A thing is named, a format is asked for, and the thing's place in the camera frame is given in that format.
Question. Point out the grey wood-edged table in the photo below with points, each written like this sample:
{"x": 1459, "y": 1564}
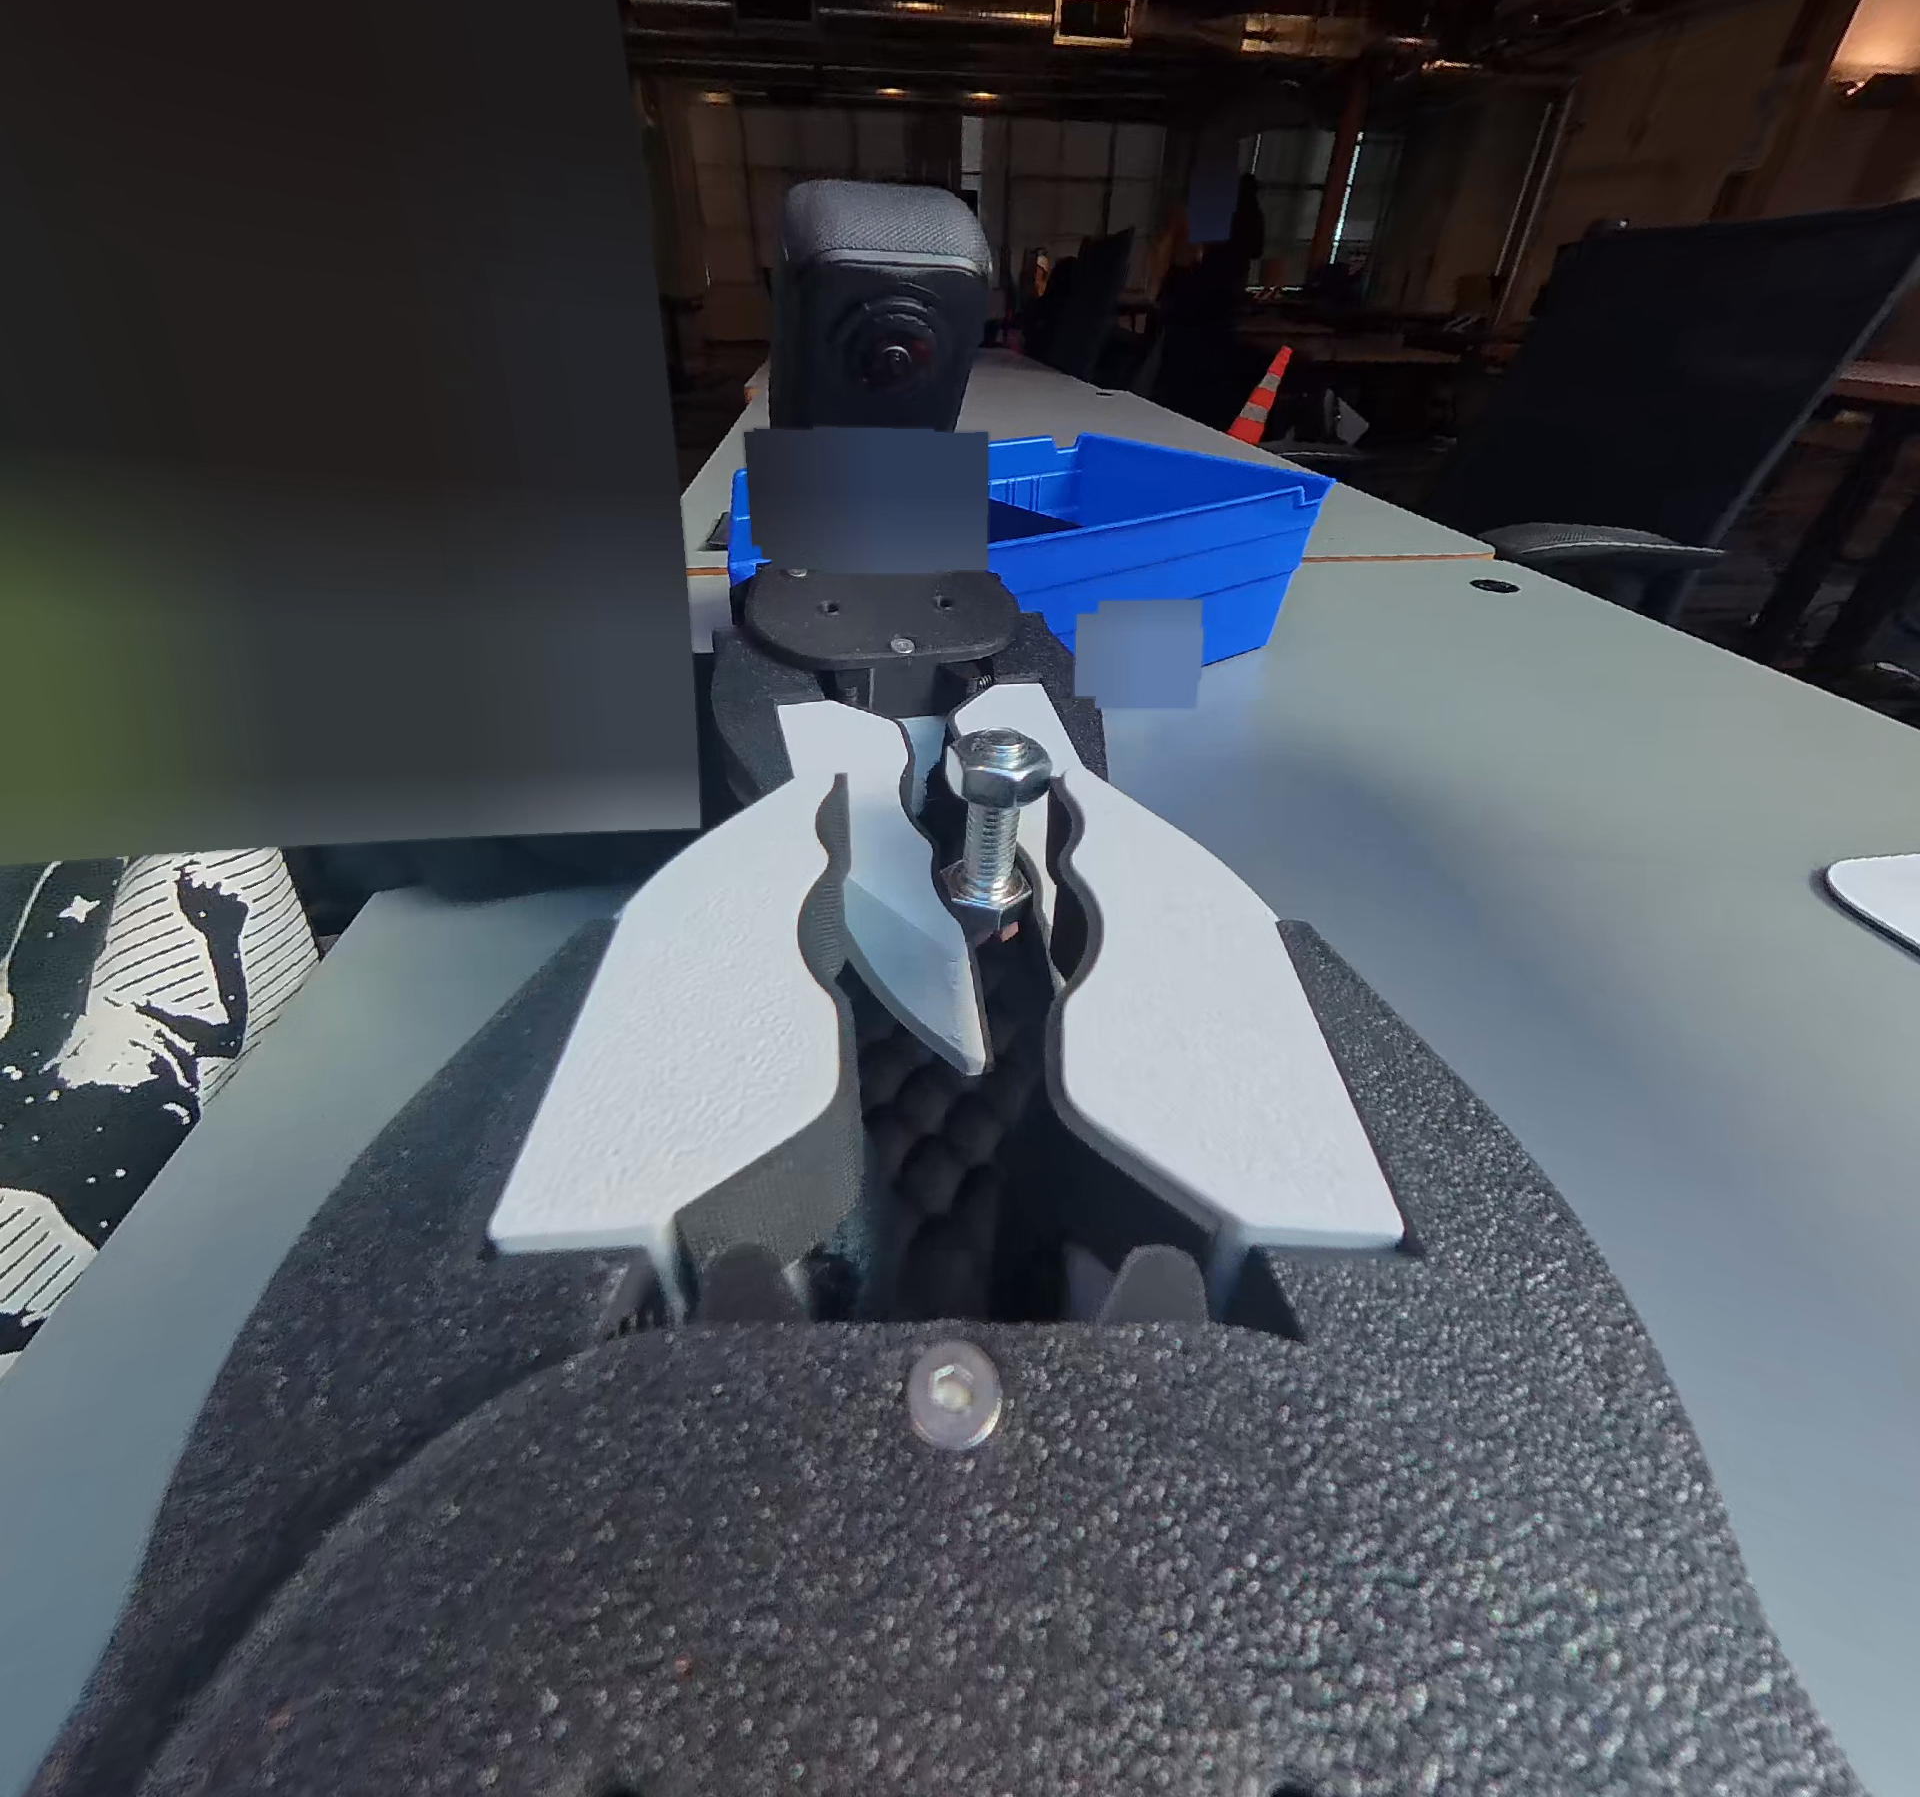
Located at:
{"x": 1884, "y": 383}

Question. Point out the black honeycomb wrist rest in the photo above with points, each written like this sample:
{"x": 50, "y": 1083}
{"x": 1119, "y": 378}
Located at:
{"x": 945, "y": 1138}

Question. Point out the black office chair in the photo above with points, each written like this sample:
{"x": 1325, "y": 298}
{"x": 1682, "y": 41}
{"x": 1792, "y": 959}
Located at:
{"x": 1088, "y": 298}
{"x": 1679, "y": 359}

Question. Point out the silver bolt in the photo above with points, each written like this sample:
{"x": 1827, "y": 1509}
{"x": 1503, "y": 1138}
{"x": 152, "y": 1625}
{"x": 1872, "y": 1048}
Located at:
{"x": 988, "y": 837}

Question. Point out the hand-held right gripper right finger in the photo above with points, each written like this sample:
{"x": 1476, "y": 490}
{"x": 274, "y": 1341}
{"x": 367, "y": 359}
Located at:
{"x": 1217, "y": 1062}

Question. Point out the ceiling air vent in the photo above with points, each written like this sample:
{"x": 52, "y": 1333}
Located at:
{"x": 1091, "y": 16}

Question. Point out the orange traffic cone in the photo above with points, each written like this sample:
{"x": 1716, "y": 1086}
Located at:
{"x": 1263, "y": 402}

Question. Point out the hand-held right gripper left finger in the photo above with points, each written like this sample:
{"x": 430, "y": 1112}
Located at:
{"x": 675, "y": 1062}

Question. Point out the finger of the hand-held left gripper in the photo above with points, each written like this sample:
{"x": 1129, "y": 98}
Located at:
{"x": 1020, "y": 709}
{"x": 915, "y": 942}

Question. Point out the person's patterned clothing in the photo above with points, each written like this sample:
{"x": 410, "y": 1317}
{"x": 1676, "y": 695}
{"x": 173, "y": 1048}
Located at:
{"x": 121, "y": 1016}

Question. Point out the blue plastic bin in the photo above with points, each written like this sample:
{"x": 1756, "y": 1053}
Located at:
{"x": 1199, "y": 536}

